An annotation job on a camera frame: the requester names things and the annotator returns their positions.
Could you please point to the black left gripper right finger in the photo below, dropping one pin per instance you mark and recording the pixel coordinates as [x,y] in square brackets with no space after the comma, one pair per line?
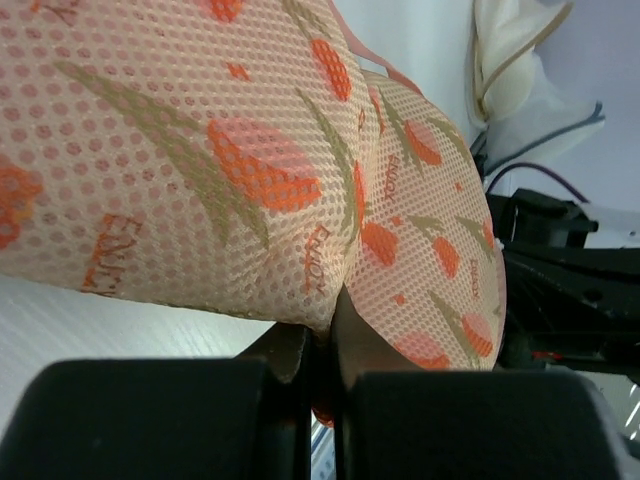
[395,420]

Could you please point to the white blue-trimmed laundry bag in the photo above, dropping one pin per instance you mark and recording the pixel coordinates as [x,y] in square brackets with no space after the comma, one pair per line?
[537,133]

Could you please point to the floral mesh laundry bag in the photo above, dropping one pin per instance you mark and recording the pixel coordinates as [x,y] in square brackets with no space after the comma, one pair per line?
[233,157]

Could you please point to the white slotted cable duct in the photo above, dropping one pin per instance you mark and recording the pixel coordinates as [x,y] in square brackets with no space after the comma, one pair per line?
[323,462]

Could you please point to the cream laundry bag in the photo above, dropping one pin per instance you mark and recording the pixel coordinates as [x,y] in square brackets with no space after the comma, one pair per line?
[502,68]

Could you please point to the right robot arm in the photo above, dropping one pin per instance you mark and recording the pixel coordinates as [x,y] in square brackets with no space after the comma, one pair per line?
[567,305]

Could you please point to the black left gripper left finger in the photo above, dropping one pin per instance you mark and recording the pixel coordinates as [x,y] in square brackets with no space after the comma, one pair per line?
[247,417]

